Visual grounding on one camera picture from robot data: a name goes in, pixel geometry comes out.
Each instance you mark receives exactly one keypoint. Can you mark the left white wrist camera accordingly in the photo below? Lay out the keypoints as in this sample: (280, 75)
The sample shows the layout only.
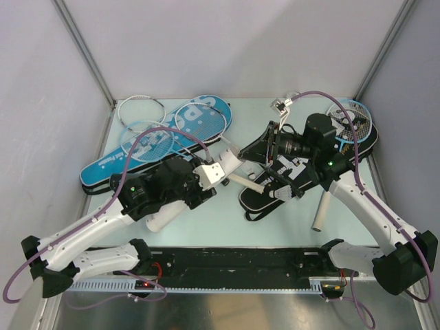
(209, 175)

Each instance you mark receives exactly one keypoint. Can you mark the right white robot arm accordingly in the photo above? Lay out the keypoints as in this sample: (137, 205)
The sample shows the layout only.
(403, 255)

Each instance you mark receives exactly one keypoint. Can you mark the light blue racket right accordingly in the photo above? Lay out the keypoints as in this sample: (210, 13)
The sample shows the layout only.
(362, 124)

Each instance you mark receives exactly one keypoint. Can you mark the white frame racket far left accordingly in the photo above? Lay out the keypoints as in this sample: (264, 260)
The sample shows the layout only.
(136, 113)

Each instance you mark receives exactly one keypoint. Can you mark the shuttlecock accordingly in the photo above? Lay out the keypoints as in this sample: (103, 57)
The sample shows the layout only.
(284, 193)
(248, 169)

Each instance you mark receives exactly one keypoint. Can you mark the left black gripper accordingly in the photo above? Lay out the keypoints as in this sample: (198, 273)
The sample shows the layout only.
(199, 194)

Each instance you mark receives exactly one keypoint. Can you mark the white shuttlecock tube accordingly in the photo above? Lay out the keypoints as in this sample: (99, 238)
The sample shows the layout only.
(228, 160)

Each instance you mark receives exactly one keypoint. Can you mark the blue racket cover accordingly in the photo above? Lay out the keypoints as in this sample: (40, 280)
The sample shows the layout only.
(99, 172)

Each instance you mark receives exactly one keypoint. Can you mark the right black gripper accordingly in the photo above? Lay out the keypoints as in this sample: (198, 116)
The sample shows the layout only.
(262, 148)

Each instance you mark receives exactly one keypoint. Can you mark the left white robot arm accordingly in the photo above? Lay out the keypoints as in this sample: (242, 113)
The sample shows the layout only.
(66, 257)

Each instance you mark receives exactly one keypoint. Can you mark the white racket white grip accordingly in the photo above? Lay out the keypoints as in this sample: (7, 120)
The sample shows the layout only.
(208, 122)

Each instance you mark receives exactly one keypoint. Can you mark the light blue racket left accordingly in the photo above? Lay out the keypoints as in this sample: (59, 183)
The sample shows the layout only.
(154, 146)

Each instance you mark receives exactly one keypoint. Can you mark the light blue racket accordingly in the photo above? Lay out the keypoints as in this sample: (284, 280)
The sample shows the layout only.
(362, 124)
(154, 146)

